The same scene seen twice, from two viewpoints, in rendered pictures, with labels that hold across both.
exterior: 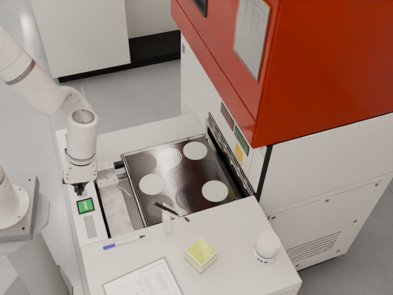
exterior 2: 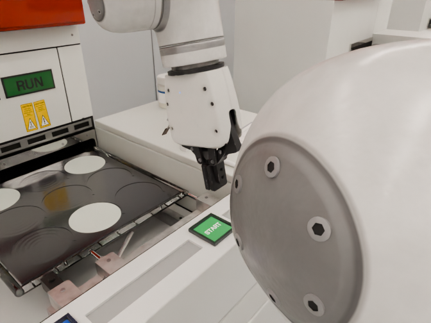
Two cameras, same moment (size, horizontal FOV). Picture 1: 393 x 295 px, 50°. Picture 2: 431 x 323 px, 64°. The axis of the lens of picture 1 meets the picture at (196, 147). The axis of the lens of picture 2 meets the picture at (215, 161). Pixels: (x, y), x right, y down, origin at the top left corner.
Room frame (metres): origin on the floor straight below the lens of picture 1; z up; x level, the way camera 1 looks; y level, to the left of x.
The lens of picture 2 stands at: (1.01, 0.77, 1.31)
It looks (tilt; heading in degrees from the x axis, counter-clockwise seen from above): 28 degrees down; 242
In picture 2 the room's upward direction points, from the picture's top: straight up
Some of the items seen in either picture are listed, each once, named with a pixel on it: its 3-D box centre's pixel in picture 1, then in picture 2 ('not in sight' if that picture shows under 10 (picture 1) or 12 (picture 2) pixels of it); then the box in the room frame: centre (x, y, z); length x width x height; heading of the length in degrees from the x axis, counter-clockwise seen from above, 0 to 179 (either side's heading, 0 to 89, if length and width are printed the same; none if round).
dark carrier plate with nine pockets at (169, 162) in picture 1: (178, 177); (67, 198); (1.00, 0.06, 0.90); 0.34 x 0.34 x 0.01; 23
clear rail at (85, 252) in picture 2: (133, 189); (118, 232); (0.93, 0.23, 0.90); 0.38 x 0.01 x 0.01; 23
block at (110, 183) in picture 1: (108, 184); (118, 273); (0.95, 0.33, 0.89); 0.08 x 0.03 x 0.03; 113
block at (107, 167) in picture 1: (103, 168); (73, 305); (1.03, 0.36, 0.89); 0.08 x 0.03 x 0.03; 113
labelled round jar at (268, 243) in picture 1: (266, 249); (169, 90); (0.65, -0.23, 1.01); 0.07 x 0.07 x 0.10
